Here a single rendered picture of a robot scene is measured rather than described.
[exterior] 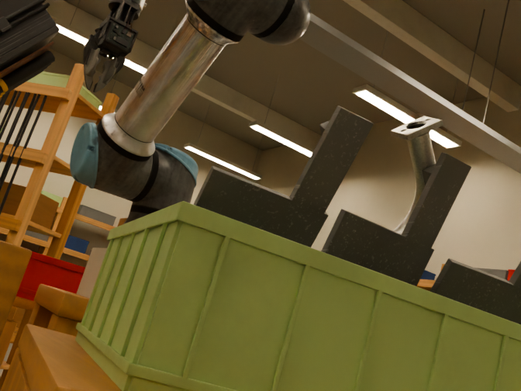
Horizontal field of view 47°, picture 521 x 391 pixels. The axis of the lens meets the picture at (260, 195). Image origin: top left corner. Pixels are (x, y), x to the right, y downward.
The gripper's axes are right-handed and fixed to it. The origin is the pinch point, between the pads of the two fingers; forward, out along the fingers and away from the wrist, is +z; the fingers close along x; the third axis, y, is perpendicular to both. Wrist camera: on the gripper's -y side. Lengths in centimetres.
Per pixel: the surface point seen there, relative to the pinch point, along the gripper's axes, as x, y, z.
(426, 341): 22, 88, 38
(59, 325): 3, 29, 50
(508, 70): 491, -279, -331
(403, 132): 22, 77, 13
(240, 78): 345, -647, -330
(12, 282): -6, 26, 45
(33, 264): 9, -32, 41
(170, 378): -3, 83, 48
